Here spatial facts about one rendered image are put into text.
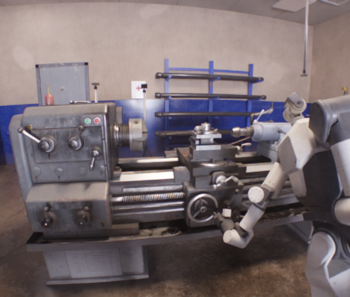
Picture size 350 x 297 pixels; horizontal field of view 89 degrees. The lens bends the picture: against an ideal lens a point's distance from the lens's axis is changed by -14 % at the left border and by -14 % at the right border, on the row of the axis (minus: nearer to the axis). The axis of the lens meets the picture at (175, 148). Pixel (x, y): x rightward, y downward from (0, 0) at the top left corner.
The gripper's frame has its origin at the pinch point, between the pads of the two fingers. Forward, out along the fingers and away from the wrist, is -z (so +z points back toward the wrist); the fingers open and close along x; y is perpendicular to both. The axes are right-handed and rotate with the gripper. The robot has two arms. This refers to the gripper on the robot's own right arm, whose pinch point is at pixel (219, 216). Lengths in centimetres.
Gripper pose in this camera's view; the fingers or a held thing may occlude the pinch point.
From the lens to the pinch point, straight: 131.2
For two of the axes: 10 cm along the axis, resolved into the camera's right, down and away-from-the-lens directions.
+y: -2.5, 9.5, 1.9
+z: 1.8, 2.4, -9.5
